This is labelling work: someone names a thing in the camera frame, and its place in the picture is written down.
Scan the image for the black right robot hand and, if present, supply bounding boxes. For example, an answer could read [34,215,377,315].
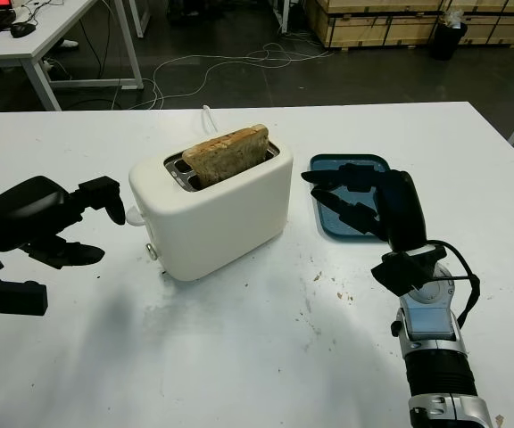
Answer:
[300,163,428,253]

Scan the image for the white desk frame leg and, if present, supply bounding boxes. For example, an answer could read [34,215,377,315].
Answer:
[265,0,290,33]

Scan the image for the blue plastic tray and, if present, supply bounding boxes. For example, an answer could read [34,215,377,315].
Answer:
[308,153,392,244]

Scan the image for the stacked wooden crates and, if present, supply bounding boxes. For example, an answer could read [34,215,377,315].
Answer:
[304,0,514,49]

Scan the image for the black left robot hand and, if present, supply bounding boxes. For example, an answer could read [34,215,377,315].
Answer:
[0,175,127,269]

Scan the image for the white office desk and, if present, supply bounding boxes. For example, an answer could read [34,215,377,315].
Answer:
[0,0,145,111]

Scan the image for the long white cable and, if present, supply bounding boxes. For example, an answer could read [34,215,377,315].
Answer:
[151,39,332,111]

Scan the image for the black computer mouse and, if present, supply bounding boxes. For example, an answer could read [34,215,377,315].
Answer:
[10,21,37,38]

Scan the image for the toasted bread slice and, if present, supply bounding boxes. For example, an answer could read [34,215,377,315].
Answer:
[181,123,270,188]

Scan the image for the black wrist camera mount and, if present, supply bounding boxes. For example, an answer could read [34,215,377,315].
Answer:
[370,243,448,298]
[0,218,49,317]

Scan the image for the black trash bin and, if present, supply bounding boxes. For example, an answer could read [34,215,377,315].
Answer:
[430,20,468,62]

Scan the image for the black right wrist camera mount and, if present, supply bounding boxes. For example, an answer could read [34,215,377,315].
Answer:
[370,243,448,298]

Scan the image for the cream white two-slot toaster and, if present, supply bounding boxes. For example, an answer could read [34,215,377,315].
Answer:
[123,144,294,282]

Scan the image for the white toaster power cord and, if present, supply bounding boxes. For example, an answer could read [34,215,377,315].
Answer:
[201,104,218,134]

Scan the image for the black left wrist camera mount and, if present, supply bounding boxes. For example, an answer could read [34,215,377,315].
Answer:
[0,218,49,317]

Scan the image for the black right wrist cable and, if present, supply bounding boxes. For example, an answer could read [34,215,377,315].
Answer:
[426,240,481,329]

